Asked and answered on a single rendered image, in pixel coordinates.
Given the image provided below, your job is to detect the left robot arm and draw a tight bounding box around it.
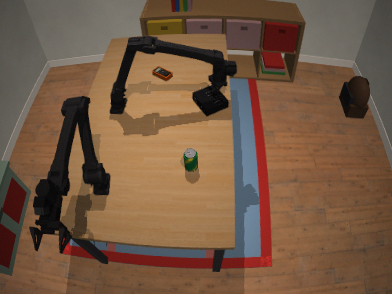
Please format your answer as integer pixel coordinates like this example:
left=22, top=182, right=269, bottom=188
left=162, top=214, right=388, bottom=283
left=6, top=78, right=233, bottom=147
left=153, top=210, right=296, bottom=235
left=110, top=36, right=237, bottom=114

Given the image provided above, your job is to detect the black lighting desk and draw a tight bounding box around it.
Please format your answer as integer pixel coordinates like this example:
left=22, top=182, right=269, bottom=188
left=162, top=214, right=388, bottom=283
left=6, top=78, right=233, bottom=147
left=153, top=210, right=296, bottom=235
left=192, top=85, right=229, bottom=116

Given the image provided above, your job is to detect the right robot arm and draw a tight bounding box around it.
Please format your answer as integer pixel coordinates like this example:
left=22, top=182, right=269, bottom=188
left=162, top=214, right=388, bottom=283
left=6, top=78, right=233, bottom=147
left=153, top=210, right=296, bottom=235
left=33, top=96, right=110, bottom=221

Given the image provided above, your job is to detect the orange pocket multimeter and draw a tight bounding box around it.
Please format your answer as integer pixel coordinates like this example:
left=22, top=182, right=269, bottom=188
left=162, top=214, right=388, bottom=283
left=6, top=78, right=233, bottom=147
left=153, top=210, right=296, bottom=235
left=152, top=66, right=173, bottom=81

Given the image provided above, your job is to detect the green and yellow drink can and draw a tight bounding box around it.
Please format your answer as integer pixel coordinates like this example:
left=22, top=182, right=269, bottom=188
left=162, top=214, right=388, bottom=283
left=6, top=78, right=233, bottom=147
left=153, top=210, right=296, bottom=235
left=183, top=148, right=198, bottom=172

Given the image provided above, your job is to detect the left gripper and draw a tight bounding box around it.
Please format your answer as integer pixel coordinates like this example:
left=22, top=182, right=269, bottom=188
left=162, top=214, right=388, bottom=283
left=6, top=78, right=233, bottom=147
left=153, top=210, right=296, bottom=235
left=208, top=74, right=227, bottom=92

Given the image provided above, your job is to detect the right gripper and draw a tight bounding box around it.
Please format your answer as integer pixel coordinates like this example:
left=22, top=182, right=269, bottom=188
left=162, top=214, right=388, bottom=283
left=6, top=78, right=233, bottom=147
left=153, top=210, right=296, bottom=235
left=29, top=220, right=72, bottom=254

